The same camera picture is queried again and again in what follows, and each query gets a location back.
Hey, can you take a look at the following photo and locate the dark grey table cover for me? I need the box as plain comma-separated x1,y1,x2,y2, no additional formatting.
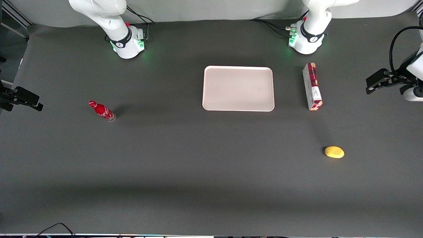
0,12,423,236

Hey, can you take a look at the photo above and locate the black cable at right arm base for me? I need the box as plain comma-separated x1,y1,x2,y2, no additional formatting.
127,6,155,25

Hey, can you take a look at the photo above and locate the red soda bottle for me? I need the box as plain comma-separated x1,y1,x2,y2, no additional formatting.
88,100,117,122

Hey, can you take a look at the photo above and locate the yellow lemon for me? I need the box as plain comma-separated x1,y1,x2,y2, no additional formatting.
325,146,345,159

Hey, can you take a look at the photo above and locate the black cable at left arm base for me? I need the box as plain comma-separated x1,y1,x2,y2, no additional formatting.
250,19,295,38

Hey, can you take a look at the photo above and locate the pale pink plastic tray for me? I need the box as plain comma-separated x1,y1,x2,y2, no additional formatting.
202,65,275,112

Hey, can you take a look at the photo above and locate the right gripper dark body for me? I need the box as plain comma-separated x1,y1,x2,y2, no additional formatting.
0,81,16,111

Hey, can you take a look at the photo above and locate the black cable at arm base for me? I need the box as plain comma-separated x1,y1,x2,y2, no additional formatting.
250,19,295,38
127,6,155,25

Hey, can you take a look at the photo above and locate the thin black cable at table edge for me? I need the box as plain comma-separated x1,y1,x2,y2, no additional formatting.
34,222,77,238

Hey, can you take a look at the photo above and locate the red tartan cookie box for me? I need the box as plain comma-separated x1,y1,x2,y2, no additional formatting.
302,63,324,111

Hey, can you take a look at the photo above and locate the black arm-mounted cable loop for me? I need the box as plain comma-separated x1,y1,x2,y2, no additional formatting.
389,26,423,77

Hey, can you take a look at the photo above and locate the aluminium frame rail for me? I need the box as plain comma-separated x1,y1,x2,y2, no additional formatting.
0,0,34,31

